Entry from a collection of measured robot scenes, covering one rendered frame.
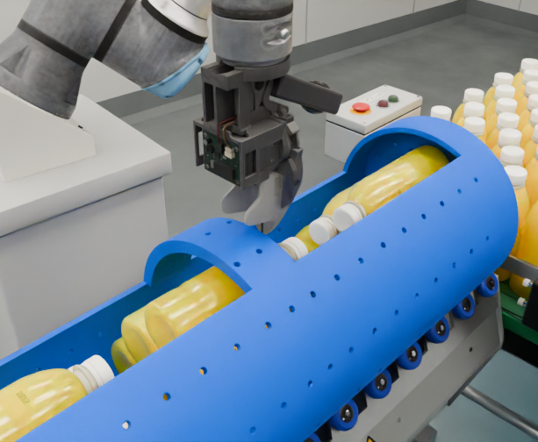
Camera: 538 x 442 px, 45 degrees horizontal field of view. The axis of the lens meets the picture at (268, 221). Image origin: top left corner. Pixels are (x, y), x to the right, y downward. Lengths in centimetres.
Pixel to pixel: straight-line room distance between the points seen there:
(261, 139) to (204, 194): 256
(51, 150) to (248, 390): 56
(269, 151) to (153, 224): 52
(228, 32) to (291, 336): 30
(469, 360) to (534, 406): 119
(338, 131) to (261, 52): 75
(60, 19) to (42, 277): 39
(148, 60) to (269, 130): 45
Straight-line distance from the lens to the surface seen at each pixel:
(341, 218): 88
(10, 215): 100
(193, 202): 313
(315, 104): 69
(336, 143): 135
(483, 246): 93
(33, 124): 104
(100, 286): 115
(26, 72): 105
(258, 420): 66
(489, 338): 119
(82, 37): 106
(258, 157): 64
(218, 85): 61
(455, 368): 111
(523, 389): 236
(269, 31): 60
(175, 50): 105
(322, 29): 483
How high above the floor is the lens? 165
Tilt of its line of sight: 34 degrees down
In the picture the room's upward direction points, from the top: straight up
